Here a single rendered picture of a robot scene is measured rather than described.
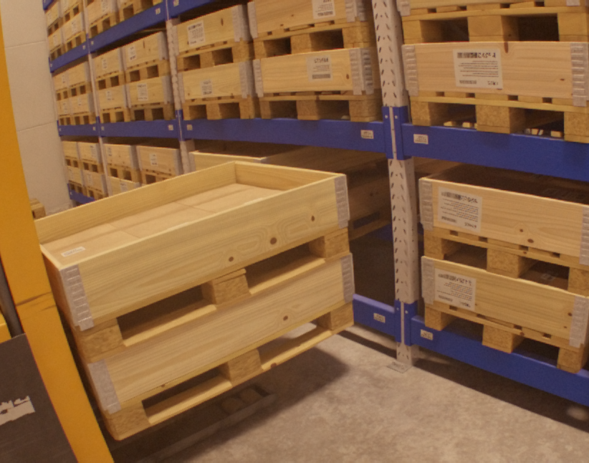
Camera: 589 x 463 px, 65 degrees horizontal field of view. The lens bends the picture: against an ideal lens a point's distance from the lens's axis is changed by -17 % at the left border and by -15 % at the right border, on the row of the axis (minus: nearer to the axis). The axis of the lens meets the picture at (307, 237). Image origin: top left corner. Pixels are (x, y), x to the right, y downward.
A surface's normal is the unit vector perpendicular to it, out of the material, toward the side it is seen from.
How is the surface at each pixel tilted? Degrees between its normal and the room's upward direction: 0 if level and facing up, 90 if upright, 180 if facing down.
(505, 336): 90
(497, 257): 90
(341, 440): 0
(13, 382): 90
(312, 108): 90
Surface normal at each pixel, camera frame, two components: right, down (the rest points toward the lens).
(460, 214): -0.73, 0.29
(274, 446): -0.11, -0.94
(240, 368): 0.65, 0.18
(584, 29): -0.07, 0.33
